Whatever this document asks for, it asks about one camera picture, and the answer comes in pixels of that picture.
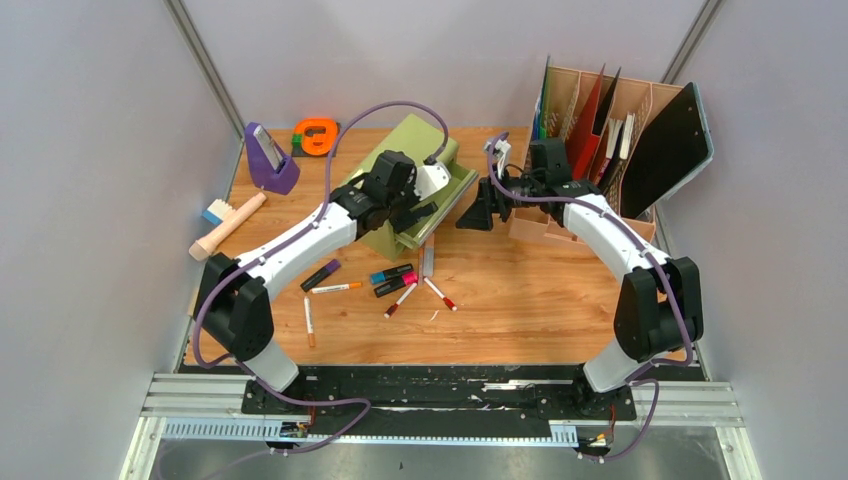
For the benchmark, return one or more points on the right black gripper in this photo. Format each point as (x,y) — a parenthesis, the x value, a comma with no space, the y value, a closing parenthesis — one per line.
(489,198)

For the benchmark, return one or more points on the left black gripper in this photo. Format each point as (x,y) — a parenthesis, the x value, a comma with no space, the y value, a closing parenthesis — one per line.
(403,216)

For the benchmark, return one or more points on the green drawer cabinet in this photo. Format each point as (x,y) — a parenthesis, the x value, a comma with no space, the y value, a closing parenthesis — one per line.
(417,139)

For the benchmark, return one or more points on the red folder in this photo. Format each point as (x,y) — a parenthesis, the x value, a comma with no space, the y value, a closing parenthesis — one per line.
(583,140)

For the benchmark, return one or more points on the purple Roald Dahl book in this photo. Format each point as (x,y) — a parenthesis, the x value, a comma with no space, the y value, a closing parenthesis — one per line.
(601,159)

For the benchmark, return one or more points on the black Moon and Sixpence book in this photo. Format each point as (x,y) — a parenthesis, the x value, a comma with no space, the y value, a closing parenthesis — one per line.
(619,134)

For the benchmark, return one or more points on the black notebook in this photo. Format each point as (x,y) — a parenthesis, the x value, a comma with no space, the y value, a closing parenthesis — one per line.
(641,183)

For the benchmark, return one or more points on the clipboard with white papers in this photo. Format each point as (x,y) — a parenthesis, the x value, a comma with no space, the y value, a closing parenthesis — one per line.
(689,147)

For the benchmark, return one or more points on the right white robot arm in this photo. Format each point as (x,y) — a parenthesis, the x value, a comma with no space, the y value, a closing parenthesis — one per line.
(659,307)

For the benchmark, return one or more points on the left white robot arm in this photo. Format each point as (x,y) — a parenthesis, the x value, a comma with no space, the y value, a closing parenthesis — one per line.
(234,301)

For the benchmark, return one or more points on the thin clear orange pen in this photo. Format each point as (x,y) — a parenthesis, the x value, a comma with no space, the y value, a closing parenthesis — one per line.
(421,264)

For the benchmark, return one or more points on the pink highlighter marker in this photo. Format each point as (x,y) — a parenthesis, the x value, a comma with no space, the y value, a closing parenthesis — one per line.
(395,284)

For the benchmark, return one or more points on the blue capped black marker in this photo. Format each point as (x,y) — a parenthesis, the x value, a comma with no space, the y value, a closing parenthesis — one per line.
(390,273)

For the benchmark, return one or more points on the red white pen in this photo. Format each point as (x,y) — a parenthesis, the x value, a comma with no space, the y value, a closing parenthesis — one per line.
(445,299)
(395,306)

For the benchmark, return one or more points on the purple capped black marker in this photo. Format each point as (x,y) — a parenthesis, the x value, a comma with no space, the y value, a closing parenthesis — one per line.
(320,275)

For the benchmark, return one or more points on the orange tipped pen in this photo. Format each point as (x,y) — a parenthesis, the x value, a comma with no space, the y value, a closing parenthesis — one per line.
(309,322)
(336,288)

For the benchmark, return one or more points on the blue folder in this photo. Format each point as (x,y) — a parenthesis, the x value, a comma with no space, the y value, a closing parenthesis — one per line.
(534,131)

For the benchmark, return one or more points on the green folder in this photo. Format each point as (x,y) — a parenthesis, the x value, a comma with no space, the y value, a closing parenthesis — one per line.
(543,94)

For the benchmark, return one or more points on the orange tape dispenser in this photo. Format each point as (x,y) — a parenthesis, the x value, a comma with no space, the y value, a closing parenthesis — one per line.
(314,137)

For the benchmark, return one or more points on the purple phone stand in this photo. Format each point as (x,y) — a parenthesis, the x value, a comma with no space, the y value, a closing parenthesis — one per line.
(283,180)

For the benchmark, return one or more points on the grey phone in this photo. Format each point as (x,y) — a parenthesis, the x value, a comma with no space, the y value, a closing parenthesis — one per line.
(268,147)

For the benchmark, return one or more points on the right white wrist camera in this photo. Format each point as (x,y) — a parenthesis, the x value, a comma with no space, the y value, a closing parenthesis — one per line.
(499,149)

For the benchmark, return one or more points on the black mounting base plate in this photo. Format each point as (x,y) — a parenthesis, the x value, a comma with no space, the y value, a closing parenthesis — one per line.
(443,401)

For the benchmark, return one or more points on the aluminium frame rail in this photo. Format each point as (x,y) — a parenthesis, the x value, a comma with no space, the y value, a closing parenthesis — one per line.
(207,406)

